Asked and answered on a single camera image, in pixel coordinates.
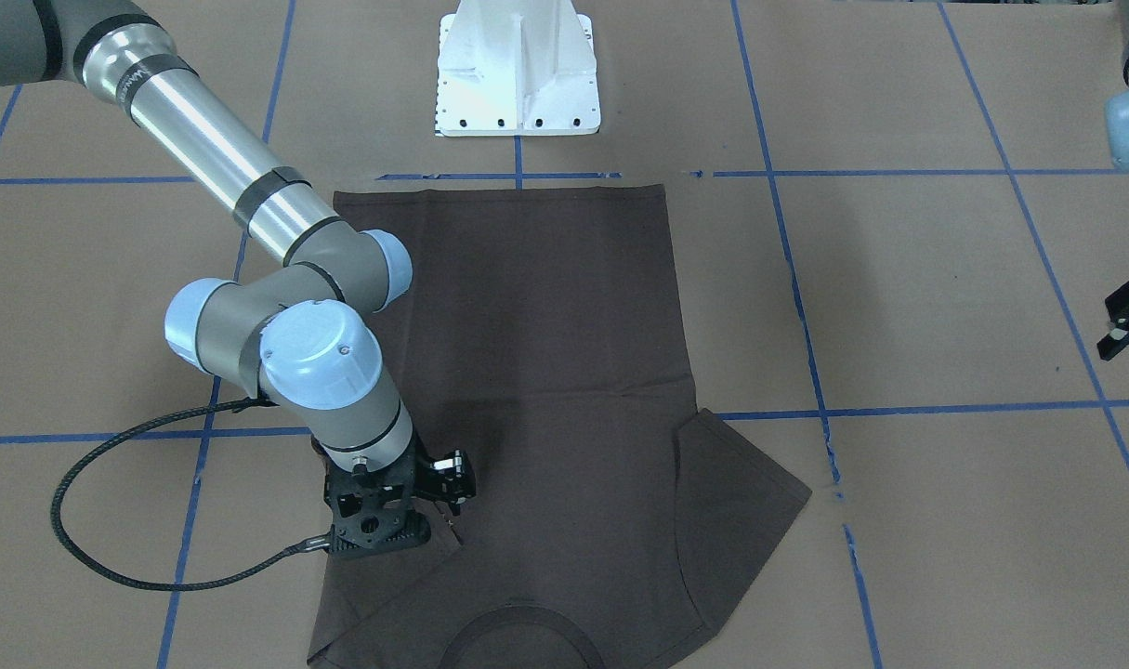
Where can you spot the dark brown t-shirt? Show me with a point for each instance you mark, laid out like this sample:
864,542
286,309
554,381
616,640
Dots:
616,524

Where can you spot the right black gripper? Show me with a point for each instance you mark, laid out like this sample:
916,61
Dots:
454,476

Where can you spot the white metal camera stand base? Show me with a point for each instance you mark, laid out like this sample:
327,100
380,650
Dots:
516,68

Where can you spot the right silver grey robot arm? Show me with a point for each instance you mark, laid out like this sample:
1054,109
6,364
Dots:
99,227

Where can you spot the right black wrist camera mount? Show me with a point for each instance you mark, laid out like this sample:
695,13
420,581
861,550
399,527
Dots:
366,525

